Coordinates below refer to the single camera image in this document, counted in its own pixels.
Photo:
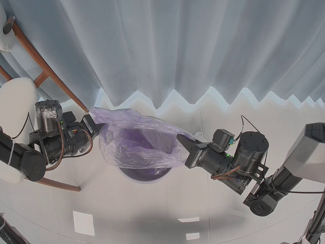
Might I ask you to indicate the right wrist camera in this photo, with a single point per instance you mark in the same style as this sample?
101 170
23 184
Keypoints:
222 138

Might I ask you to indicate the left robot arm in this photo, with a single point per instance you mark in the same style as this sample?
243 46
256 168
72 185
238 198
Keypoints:
30 161

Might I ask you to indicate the pale blue curtain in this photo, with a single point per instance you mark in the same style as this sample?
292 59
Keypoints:
177 34

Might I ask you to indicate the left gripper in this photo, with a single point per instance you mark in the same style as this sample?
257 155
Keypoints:
73 143

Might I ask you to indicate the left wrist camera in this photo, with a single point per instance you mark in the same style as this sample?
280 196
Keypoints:
69 119

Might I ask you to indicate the cream cushioned wooden chair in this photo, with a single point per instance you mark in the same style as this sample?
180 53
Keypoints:
15 105

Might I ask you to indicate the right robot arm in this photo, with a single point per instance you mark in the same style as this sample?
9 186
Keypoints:
254 151

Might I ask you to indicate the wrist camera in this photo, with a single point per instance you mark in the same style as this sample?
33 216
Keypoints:
69 119
222 138

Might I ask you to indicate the purple plastic bag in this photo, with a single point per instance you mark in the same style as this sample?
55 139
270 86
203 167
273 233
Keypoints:
142 136

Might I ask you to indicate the crumpled white plastic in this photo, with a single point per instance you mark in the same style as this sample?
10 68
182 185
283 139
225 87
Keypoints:
200 136

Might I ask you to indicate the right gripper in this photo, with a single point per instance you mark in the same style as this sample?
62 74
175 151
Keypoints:
213 161

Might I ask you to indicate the silver trash bin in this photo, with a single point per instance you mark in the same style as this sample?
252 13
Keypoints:
146 182

